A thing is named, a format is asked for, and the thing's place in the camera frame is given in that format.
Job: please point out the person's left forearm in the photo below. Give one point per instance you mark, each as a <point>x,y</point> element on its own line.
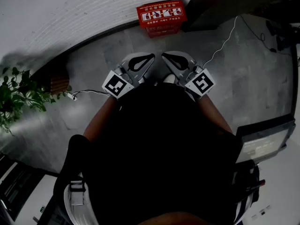
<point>100,121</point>

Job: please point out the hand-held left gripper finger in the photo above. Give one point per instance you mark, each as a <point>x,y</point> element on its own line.
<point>145,69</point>
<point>126,60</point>

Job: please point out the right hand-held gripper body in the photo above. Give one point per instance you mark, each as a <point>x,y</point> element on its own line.
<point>200,83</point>

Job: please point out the person's right forearm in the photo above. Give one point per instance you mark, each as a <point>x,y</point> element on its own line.
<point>215,114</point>

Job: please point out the brown ribbed plant pot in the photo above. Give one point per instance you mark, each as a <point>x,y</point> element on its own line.
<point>58,81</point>

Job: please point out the red fire extinguisher box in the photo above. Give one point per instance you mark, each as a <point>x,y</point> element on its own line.
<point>161,13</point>

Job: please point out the person's white shoe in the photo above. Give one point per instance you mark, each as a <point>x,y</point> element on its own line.
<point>169,78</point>
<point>143,79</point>

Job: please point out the red pen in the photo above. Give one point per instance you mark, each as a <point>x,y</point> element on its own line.
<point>256,185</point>

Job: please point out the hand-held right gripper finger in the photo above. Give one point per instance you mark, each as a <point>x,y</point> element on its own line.
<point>172,69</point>
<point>187,58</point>

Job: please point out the black tablet with screen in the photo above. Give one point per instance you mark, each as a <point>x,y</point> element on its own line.
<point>262,142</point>

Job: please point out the white bag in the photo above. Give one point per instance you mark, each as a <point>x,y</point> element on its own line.
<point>79,214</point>

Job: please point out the black framed glass partition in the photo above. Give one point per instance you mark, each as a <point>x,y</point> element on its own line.
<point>16,186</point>

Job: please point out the green leafy potted plant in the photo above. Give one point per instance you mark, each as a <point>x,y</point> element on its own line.
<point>16,95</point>

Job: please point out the person in black shirt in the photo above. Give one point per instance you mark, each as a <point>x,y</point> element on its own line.
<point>152,149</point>

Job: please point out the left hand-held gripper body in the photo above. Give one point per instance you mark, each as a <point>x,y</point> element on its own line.
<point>117,84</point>

